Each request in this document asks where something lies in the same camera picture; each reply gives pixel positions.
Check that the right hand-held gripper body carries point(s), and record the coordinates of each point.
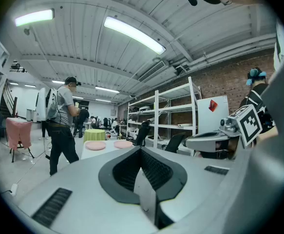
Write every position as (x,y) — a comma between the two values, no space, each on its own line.
(250,124)

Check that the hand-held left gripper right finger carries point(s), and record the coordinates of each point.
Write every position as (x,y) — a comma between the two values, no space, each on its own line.
(200,179)

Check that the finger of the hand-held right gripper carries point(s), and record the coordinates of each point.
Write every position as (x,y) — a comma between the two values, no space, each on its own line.
(205,144)

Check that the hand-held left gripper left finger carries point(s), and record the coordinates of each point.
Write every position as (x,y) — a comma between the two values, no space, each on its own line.
(83,194)

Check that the pink plate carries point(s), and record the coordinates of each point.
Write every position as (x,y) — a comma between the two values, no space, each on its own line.
(95,145)
(123,144)

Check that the person's right forearm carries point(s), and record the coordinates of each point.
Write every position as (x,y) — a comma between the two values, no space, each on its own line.
(268,133)

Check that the white board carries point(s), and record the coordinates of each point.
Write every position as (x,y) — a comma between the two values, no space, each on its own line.
(219,121)

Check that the black office chair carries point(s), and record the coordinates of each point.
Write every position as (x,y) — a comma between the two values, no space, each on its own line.
(141,133)
(174,142)

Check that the red sheet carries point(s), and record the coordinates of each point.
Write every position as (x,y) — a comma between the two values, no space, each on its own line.
(213,105)

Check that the white table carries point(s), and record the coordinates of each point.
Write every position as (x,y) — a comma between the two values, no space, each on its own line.
(108,151)

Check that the white metal shelving rack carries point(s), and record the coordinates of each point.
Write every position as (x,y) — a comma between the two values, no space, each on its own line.
(161,111)

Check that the person's grey shirt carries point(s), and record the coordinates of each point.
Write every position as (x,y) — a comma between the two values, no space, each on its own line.
(268,179)

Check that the round table with yellow-green cloth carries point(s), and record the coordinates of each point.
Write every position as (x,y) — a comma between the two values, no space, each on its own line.
(94,135)

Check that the white power strip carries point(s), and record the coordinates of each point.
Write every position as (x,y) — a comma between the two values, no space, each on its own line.
(14,189)

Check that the ceiling air conditioner vent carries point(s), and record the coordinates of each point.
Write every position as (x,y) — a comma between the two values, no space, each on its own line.
(152,71)

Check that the stand with pink cloth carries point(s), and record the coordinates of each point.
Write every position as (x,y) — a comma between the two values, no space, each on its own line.
(18,131)

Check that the white bin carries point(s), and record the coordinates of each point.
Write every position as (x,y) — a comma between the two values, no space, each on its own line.
(29,114)

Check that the staircase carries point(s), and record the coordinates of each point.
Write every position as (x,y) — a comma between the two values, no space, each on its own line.
(7,101)

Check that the long ceiling light panel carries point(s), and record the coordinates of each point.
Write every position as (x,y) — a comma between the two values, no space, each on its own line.
(134,34)
(34,17)

